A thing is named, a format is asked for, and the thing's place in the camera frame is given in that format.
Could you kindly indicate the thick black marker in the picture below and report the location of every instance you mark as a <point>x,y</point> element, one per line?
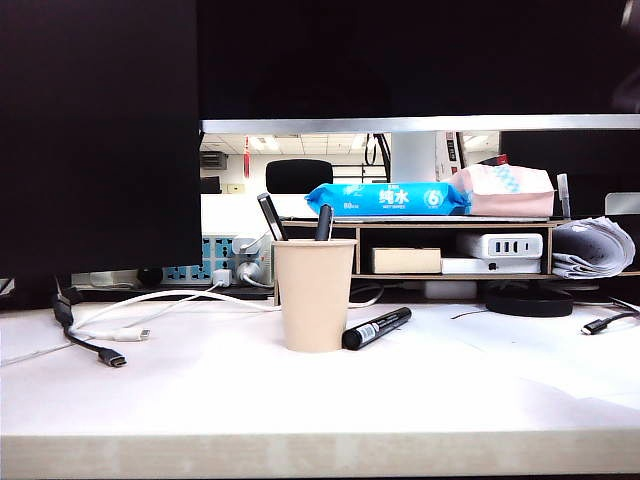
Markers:
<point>377,327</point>

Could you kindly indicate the beige paper cup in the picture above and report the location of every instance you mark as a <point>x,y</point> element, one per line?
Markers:
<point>315,300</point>

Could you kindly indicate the dark grey pen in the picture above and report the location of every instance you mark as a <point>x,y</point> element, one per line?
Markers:
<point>324,222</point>

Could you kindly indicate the black pen with silver clip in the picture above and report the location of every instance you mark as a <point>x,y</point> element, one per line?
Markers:
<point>272,216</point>

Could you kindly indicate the black office chair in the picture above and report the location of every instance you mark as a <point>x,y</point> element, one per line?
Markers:
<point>300,174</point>

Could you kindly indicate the blue wet wipes pack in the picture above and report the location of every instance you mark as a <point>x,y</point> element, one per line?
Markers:
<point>385,199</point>

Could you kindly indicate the white round power plug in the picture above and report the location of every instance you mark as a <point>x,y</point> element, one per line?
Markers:
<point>247,272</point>

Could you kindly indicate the beige box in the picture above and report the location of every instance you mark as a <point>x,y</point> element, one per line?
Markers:
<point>405,261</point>

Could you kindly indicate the small white plug adapter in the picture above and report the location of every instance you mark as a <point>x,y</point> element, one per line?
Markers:
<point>222,276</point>

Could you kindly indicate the blue and white power strip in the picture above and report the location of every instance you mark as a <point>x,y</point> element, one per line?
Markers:
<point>210,247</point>

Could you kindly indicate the red hanging ornament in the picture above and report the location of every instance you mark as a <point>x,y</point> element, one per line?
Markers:
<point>246,155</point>

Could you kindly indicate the wooden desk shelf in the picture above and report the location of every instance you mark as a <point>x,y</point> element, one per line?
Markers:
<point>450,225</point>

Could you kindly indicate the white box under shelf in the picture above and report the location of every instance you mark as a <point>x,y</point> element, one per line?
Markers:
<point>450,290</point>

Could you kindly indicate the flat white box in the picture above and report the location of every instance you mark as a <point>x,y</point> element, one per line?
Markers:
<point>470,266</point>

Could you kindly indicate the white multi-port charger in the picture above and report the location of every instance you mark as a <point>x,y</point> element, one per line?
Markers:
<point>500,246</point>

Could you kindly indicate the pink tissue pack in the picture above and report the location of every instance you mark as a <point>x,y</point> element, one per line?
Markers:
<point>515,200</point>

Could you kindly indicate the black round monitor base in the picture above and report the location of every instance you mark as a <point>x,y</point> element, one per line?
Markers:
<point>527,302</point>

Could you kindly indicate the black monitor with silver foot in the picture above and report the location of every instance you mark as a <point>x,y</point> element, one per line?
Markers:
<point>100,140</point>

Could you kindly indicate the rolled paper stack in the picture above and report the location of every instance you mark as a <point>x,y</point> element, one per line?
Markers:
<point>595,247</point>

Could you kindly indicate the silver monitor stand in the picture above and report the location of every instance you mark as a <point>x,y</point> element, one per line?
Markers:
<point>622,204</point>

